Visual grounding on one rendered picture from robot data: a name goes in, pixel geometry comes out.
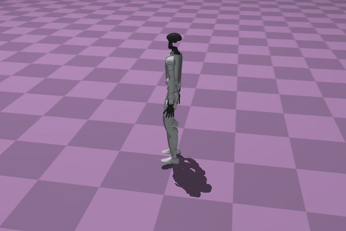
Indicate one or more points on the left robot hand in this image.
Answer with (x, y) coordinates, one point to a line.
(169, 110)

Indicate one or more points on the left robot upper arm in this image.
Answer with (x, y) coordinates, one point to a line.
(170, 62)

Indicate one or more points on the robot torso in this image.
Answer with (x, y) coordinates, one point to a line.
(178, 70)

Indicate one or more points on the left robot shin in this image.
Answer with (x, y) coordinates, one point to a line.
(173, 143)

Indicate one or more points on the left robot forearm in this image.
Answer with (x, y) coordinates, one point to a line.
(171, 88)

